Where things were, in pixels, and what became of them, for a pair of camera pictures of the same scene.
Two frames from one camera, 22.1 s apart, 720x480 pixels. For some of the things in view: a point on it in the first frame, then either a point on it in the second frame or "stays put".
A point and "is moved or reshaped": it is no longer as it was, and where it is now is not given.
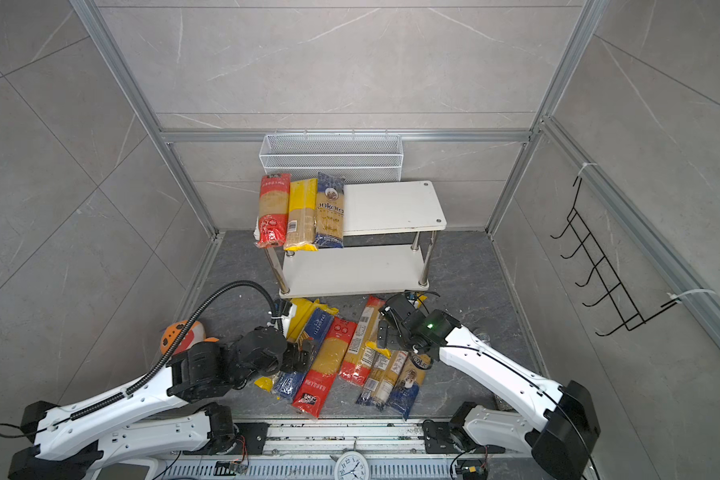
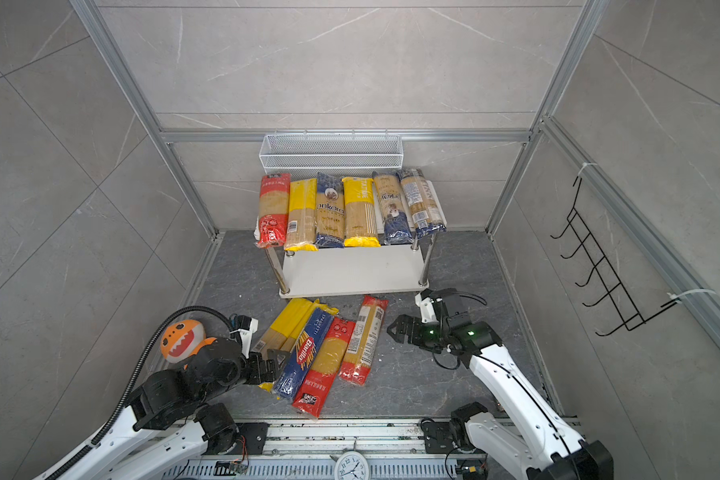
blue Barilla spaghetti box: x=290 y=384 stays put
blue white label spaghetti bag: x=382 y=377 to x=424 y=204
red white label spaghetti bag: x=357 y=364 stays put
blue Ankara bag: x=406 y=387 to x=395 y=222
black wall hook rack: x=627 y=310 stays put
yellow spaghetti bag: x=302 y=221 stays put
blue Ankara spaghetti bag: x=330 y=210 stays put
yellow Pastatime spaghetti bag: x=421 y=298 is moved or reshaped
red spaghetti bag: x=272 y=224 stays put
